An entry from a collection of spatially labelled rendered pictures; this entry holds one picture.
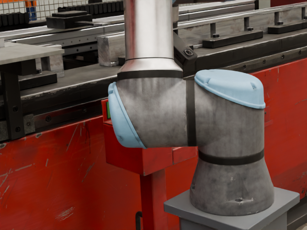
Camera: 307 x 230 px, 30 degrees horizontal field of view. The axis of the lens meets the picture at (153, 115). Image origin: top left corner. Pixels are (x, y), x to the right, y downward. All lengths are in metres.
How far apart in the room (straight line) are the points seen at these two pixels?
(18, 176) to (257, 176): 0.76
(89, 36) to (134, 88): 1.15
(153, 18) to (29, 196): 0.77
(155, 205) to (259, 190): 0.66
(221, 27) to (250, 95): 1.26
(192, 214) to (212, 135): 0.15
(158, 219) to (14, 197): 0.40
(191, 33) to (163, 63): 1.11
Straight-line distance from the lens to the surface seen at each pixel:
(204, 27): 2.13
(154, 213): 1.62
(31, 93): 1.54
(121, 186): 1.78
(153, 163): 1.49
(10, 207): 1.57
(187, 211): 1.01
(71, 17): 1.98
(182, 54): 1.47
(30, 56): 1.36
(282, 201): 1.05
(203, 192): 1.00
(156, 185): 1.60
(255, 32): 2.27
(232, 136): 0.96
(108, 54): 1.82
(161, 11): 0.99
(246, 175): 0.98
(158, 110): 0.95
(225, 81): 0.94
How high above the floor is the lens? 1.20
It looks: 15 degrees down
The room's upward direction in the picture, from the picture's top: 3 degrees counter-clockwise
